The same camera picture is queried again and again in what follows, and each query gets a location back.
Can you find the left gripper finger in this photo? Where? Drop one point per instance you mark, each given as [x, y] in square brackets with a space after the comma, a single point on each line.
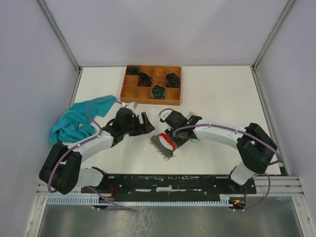
[138, 133]
[146, 125]

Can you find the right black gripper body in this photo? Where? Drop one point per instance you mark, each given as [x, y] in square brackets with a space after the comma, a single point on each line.
[177, 134]

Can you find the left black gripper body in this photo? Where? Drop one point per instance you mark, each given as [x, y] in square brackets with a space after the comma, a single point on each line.
[134, 125]

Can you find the key with yellow tag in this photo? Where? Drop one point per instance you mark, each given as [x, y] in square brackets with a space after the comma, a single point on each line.
[192, 114]

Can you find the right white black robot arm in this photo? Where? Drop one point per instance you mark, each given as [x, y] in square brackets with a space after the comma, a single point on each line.
[256, 149]

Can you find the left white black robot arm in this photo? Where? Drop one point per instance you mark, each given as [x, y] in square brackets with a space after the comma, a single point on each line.
[62, 169]

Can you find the key with green tag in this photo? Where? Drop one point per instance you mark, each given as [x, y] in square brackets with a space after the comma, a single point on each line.
[195, 140]

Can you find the wooden compartment tray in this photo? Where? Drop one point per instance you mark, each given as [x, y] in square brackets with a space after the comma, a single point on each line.
[130, 90]

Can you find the rolled dark tie right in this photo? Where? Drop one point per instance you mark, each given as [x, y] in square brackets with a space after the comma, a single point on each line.
[173, 80]

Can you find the rolled dark tie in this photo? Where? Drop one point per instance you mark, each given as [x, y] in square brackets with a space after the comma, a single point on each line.
[132, 70]
[144, 79]
[173, 80]

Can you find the rolled dark tie centre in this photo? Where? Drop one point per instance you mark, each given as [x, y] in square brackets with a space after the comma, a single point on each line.
[144, 79]

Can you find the teal cloth towel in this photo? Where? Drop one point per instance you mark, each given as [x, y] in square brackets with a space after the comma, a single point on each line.
[75, 124]

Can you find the rolled dark tie top left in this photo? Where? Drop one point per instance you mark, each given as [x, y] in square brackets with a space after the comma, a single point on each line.
[132, 70]

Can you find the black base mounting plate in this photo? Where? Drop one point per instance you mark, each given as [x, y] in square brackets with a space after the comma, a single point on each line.
[151, 187]

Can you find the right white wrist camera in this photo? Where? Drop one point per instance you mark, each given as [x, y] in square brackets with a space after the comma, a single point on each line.
[163, 115]

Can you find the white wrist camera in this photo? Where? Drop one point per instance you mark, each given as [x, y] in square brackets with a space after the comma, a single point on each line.
[132, 106]
[163, 115]

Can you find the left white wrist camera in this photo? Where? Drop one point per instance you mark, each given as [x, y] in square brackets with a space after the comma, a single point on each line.
[132, 106]

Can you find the grey slotted cable duct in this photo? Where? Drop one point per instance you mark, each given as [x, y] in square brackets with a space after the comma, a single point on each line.
[97, 201]

